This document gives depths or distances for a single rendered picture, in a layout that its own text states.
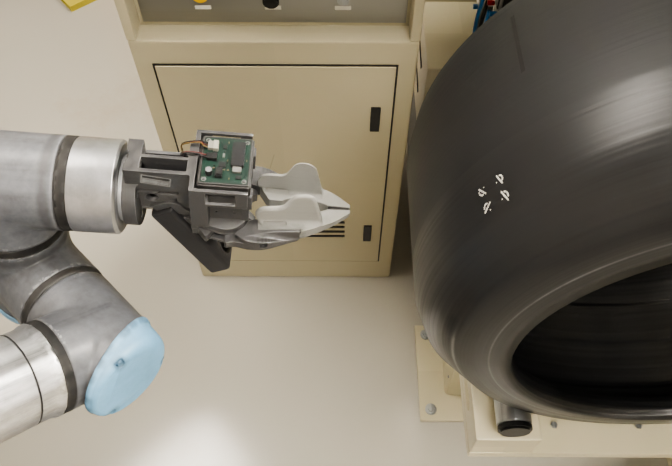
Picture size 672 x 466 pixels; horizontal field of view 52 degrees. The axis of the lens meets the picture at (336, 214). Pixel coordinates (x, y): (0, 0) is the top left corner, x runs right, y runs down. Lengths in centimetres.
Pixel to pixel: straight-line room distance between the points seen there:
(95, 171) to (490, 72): 36
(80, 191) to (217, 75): 80
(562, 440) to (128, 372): 64
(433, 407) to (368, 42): 98
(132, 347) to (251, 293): 139
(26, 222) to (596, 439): 80
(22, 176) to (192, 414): 133
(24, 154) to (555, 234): 45
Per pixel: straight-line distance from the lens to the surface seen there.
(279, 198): 69
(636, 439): 111
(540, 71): 61
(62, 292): 71
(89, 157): 66
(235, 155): 64
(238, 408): 191
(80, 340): 67
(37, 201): 67
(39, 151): 67
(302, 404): 190
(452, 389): 188
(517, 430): 95
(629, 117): 54
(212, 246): 73
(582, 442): 109
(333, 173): 163
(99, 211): 65
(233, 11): 137
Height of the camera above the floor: 179
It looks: 56 degrees down
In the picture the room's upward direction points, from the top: straight up
